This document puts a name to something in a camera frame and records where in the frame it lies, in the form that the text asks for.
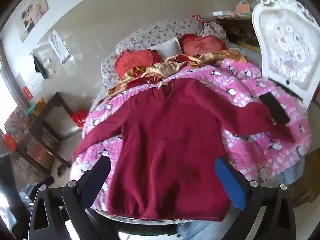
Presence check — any grey floral bed headboard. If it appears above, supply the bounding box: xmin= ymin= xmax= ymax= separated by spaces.
xmin=101 ymin=17 xmax=228 ymax=88

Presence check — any white pillow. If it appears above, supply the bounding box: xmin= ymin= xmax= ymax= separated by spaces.
xmin=147 ymin=37 xmax=182 ymax=62

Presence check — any wall poster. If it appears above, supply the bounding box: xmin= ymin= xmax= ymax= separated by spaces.
xmin=16 ymin=0 xmax=49 ymax=43

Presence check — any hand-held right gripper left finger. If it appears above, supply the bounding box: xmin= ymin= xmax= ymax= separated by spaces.
xmin=26 ymin=155 xmax=112 ymax=240

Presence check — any red bag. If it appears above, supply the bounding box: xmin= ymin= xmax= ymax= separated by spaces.
xmin=70 ymin=109 xmax=87 ymax=129

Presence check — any yellow container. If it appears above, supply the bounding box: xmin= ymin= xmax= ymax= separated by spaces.
xmin=32 ymin=99 xmax=47 ymax=117

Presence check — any dark red sweater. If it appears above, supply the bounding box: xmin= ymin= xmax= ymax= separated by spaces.
xmin=71 ymin=78 xmax=295 ymax=222

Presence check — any dark wooden cabinet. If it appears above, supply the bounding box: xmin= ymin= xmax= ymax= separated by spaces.
xmin=215 ymin=17 xmax=260 ymax=53

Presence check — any orange box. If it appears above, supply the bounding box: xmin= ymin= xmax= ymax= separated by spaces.
xmin=236 ymin=2 xmax=250 ymax=13

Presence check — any gold and red blanket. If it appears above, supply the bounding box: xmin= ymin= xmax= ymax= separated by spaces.
xmin=106 ymin=50 xmax=248 ymax=98

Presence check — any red patterned bow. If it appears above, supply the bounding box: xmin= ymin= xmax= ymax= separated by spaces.
xmin=192 ymin=15 xmax=213 ymax=27

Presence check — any pink penguin blanket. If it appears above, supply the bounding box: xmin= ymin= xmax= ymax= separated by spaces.
xmin=70 ymin=61 xmax=312 ymax=212

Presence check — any dark wooden table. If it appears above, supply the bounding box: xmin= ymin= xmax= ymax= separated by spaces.
xmin=5 ymin=92 xmax=83 ymax=168

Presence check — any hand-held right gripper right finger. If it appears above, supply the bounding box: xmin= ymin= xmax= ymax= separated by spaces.
xmin=215 ymin=156 xmax=300 ymax=240

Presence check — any red heart pillow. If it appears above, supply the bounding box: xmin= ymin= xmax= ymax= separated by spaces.
xmin=114 ymin=50 xmax=162 ymax=80
xmin=180 ymin=34 xmax=227 ymax=55

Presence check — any white wall calendar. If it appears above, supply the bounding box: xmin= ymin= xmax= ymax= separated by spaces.
xmin=49 ymin=29 xmax=71 ymax=64

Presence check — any white ornate chair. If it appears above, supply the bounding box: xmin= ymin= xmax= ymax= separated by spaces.
xmin=251 ymin=0 xmax=320 ymax=110

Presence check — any black remote control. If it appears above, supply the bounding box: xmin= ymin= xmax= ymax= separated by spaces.
xmin=259 ymin=92 xmax=290 ymax=125

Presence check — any teal hanging cloth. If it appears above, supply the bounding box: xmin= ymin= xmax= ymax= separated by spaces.
xmin=34 ymin=55 xmax=47 ymax=79

